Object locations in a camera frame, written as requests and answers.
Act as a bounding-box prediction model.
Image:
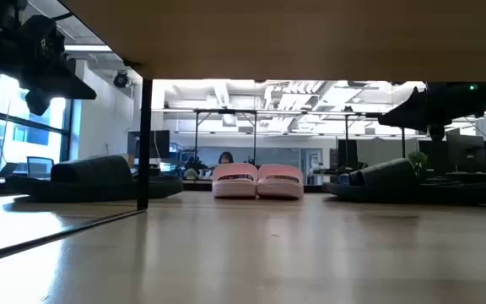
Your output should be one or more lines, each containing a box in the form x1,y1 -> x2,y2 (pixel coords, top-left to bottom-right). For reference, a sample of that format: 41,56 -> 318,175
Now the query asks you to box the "round black ceiling device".
112,70 -> 131,90

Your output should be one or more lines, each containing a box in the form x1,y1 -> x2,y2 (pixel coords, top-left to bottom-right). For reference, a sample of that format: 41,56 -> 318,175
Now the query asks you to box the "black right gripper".
377,81 -> 486,133

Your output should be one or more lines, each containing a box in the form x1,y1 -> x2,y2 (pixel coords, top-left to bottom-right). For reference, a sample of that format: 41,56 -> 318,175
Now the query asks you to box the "black monitor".
446,133 -> 486,174
127,129 -> 171,160

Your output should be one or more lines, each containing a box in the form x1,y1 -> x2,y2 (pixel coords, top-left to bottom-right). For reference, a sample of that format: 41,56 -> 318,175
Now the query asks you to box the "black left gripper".
16,14 -> 99,102

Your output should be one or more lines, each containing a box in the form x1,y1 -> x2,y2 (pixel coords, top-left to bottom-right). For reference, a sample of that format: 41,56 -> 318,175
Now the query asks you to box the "wooden shelf with black legs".
0,0 -> 486,268

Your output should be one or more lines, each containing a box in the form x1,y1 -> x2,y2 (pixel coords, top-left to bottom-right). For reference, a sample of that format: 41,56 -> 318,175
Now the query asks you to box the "green potted plant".
407,150 -> 429,173

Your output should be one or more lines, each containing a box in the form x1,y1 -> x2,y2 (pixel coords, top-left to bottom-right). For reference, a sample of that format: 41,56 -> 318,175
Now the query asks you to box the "laptop screen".
25,155 -> 55,181

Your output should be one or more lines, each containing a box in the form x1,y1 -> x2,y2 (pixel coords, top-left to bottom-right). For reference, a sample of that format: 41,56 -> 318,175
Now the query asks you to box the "black metal rig frame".
192,108 -> 258,166

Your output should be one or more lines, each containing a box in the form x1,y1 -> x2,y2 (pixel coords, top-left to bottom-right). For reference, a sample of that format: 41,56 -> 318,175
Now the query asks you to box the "black slide sandal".
321,157 -> 486,207
5,154 -> 185,204

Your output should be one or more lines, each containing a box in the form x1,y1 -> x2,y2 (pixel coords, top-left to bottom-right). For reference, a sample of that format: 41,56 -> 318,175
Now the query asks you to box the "long ceiling light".
63,44 -> 114,53

